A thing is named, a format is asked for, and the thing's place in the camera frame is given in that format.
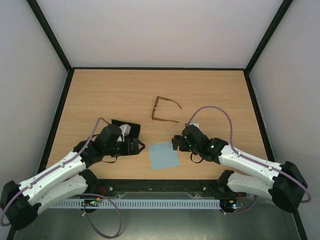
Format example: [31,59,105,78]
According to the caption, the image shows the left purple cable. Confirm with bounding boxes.
[0,117,125,238]

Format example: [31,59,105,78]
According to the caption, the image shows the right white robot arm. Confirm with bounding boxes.
[171,124,308,213]

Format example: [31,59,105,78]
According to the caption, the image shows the white slotted cable duct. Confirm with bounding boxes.
[51,199,221,210]

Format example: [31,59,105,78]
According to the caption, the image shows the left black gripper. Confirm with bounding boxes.
[104,138,146,157]

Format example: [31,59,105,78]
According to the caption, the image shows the purple cable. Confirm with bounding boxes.
[191,105,313,216]
[0,117,125,238]

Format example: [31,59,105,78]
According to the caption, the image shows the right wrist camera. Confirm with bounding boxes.
[185,120,200,129]

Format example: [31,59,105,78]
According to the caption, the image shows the black glasses case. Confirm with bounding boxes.
[111,119,141,140]

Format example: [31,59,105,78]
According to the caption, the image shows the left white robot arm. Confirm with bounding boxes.
[0,121,145,230]

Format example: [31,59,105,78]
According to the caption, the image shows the brown tortoiseshell sunglasses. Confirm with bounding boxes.
[151,96,182,123]

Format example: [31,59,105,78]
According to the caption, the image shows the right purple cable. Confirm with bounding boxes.
[191,105,313,216]

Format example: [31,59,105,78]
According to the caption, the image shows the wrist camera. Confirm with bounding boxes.
[185,120,200,129]
[117,124,131,142]

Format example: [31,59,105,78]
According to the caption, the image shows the black aluminium frame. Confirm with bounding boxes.
[0,0,308,240]

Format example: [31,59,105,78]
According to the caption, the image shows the blue cleaning cloth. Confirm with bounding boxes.
[148,141,180,170]

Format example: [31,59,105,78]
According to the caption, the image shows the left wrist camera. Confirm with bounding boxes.
[117,124,131,142]

